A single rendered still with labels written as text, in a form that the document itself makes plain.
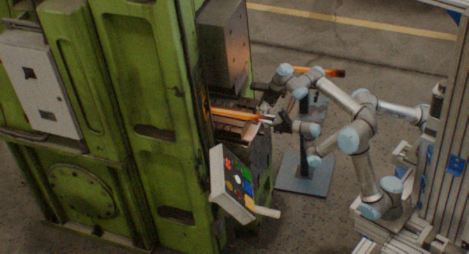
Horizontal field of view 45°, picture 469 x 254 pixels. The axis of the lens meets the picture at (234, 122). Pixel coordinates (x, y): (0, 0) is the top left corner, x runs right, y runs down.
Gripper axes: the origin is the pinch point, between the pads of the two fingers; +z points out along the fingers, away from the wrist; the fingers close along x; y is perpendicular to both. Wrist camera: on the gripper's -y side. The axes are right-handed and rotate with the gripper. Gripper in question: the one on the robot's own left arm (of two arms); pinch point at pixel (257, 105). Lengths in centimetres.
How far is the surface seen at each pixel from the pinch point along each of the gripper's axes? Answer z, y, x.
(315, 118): 45, 41, 58
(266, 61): 143, -4, 192
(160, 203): 100, -21, -25
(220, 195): 5, 4, -60
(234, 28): -31.6, -31.1, 10.3
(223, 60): -20.1, -27.9, -2.7
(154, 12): -49, -64, -27
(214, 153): 11.7, -8.0, -34.0
